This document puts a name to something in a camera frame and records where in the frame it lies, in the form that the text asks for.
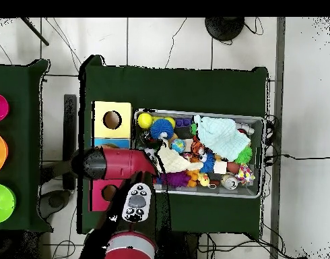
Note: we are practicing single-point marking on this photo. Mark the dark green side tablecloth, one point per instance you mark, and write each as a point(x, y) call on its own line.
point(19, 148)

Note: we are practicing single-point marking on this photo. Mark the yellow tennis ball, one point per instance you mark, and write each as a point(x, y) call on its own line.
point(145, 120)

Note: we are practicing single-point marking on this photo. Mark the mint green waffle cloth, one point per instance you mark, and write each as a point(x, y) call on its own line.
point(221, 137)

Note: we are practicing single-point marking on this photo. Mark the yellow duck plush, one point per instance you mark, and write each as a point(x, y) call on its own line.
point(204, 180)

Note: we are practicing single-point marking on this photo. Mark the orange tiger striped plush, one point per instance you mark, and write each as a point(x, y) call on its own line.
point(198, 149)

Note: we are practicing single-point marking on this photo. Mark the cream waffle cloth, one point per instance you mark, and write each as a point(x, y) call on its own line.
point(173, 162)

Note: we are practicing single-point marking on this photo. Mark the globe print ball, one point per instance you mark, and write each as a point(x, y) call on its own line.
point(178, 145)

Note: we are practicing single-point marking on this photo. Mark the large blue spiky ball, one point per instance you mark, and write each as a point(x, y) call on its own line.
point(161, 128)

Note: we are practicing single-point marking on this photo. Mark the colourful polka dot pouch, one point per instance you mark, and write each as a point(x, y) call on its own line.
point(245, 174)

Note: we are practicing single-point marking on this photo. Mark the black rod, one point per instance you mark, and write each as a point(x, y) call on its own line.
point(35, 32)

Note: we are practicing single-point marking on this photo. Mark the black round floor base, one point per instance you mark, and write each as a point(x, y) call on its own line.
point(224, 28)

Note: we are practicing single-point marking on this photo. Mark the light green spiky ball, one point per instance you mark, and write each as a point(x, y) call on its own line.
point(244, 156)

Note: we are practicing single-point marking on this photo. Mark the grey floor base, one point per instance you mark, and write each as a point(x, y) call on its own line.
point(56, 202)

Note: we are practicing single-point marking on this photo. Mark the silver soda can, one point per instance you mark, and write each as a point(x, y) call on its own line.
point(229, 182)

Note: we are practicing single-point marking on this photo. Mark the green plastic bowl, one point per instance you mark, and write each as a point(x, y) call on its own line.
point(2, 203)

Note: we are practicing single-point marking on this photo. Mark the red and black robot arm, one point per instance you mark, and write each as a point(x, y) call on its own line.
point(122, 163)

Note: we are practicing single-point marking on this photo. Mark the wooden box with three holes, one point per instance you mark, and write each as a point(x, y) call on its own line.
point(120, 130)

